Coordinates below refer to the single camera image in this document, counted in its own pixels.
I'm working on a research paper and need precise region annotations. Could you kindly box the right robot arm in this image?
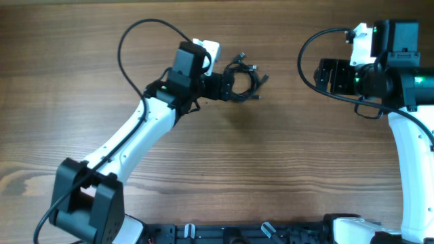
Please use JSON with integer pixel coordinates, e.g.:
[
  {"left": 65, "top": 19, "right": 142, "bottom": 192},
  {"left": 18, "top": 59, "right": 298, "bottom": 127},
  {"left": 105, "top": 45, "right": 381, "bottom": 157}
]
[{"left": 310, "top": 20, "right": 433, "bottom": 243}]

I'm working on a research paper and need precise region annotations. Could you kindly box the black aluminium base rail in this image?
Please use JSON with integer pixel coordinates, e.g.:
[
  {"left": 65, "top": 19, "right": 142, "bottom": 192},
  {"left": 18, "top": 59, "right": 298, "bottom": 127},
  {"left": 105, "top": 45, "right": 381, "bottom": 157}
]
[{"left": 137, "top": 221, "right": 332, "bottom": 244}]

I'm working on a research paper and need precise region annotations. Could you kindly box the right camera cable black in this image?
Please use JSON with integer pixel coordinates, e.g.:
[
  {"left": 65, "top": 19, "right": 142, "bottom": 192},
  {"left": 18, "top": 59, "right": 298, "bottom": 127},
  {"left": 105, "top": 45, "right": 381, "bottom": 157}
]
[{"left": 297, "top": 20, "right": 433, "bottom": 149}]

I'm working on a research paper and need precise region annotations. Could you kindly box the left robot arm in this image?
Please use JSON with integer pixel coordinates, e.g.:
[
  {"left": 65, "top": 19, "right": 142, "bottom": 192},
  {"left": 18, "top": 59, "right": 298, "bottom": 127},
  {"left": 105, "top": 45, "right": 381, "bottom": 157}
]
[{"left": 46, "top": 39, "right": 227, "bottom": 243}]

